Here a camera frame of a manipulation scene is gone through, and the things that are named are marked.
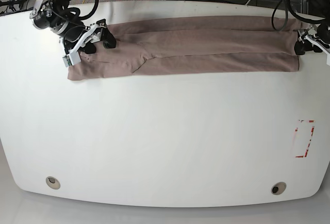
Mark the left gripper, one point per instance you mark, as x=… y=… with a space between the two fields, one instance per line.
x=322 y=33

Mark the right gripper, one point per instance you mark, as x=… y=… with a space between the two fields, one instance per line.
x=65 y=21

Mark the mauve T-shirt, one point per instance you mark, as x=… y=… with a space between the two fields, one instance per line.
x=189 y=45

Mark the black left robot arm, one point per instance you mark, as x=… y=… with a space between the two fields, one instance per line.
x=322 y=7

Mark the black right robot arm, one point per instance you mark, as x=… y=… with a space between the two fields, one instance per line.
x=68 y=24

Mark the red tape rectangle marking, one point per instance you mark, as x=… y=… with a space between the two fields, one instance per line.
x=303 y=134

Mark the right table grommet hole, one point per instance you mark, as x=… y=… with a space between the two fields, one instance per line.
x=278 y=188

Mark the table grommet hole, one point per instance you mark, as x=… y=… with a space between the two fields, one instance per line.
x=53 y=183
x=278 y=188

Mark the left table grommet hole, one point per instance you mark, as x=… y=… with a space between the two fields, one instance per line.
x=53 y=183

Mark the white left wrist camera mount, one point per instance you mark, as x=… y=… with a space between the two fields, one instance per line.
x=309 y=35

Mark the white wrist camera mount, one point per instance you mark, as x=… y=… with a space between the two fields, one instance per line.
x=92 y=33
x=309 y=35

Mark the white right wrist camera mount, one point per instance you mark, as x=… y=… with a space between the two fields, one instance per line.
x=92 y=33

